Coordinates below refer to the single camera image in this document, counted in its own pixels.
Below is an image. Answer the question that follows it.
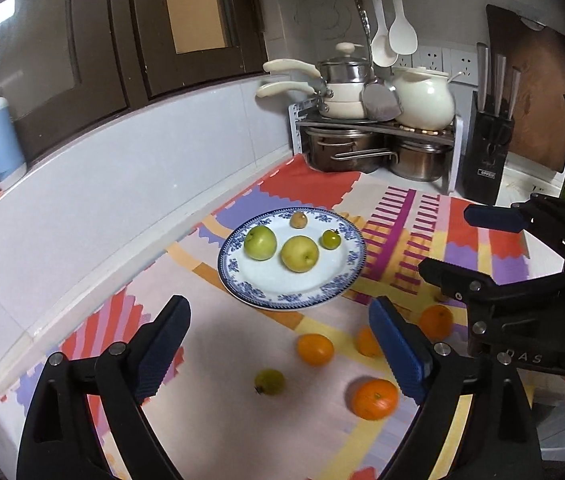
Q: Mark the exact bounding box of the steel pot with glass lid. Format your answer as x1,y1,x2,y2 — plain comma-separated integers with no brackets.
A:
262,42,375,85

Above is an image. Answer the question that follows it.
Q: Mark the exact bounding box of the black knife block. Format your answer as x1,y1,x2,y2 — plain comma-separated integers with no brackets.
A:
461,89,516,206

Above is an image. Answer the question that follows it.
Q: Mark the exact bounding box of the white rice spoon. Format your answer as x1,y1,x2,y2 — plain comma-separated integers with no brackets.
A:
389,0,419,56

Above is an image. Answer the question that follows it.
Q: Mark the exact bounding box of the dark metal shelf rack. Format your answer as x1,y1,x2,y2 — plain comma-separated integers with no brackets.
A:
289,102,464,195

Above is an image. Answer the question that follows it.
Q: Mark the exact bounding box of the white ladle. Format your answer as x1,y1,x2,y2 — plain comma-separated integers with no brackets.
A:
369,0,399,68

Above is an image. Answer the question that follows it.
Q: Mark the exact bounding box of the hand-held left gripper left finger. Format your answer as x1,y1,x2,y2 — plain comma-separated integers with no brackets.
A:
16,295,192,480

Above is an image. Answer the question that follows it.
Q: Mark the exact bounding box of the dark wooden window frame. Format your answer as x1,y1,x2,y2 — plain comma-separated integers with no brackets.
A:
0,0,269,213

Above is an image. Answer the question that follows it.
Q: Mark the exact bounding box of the steel-handled knife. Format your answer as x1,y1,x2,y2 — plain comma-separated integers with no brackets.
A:
476,42,491,112
506,68,522,122
492,53,507,117

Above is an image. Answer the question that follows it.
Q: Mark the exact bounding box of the cream ceramic pot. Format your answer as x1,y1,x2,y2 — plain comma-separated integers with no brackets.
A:
386,66,464,131

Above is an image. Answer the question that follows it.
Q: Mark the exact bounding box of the cream frying pan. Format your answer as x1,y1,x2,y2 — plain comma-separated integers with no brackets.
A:
318,100,374,120

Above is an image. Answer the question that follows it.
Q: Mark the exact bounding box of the small steel pot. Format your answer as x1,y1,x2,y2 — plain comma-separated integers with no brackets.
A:
391,141,451,182

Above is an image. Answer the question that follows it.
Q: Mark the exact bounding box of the blue and white plate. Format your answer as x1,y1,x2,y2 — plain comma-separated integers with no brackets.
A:
217,207,367,311

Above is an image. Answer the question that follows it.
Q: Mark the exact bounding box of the cream saucepan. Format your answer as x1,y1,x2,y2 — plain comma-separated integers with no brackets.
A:
256,81,369,105

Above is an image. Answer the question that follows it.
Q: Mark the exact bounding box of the brown wooden cutting board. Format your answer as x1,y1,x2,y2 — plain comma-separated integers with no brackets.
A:
485,4,565,175

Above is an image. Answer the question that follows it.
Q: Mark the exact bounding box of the yellow-green apple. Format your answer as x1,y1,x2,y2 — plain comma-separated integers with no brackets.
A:
281,235,319,274

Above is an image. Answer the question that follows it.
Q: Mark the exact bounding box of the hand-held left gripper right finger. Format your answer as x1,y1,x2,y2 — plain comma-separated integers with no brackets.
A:
368,296,545,480

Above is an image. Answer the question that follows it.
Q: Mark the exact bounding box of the white wall socket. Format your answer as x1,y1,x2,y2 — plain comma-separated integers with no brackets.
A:
442,47,479,86
413,45,444,72

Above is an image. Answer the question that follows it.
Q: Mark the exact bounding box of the orange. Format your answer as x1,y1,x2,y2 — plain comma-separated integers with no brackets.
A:
418,304,455,341
349,378,399,421
296,333,335,366
355,326,384,359

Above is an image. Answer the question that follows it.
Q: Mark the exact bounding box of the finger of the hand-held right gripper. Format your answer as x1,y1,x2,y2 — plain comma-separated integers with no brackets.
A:
463,192,565,257
418,257,565,307

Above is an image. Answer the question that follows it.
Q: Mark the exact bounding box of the wooden bead trivet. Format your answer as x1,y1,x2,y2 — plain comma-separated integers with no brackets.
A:
395,121,457,138

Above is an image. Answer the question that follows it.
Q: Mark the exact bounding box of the large steel pot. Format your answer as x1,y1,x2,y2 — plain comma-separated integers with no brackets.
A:
305,127,399,174

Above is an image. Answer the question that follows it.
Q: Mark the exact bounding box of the steel spatula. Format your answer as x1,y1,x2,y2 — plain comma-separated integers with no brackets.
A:
353,0,404,123

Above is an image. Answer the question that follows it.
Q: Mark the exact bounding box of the white plastic rack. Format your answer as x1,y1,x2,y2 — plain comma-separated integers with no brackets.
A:
287,100,324,155

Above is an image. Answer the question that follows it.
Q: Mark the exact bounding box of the colourful patterned mat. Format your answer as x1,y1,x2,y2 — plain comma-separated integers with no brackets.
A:
0,155,565,480

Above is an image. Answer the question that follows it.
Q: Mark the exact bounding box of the blue and white pump bottle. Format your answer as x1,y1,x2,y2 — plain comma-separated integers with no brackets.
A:
0,67,28,183

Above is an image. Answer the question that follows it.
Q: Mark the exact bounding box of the green apple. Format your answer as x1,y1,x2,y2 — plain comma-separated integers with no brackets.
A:
243,225,278,261

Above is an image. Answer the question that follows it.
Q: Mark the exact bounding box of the small green citrus fruit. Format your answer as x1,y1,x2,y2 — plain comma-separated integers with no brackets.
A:
254,368,285,397

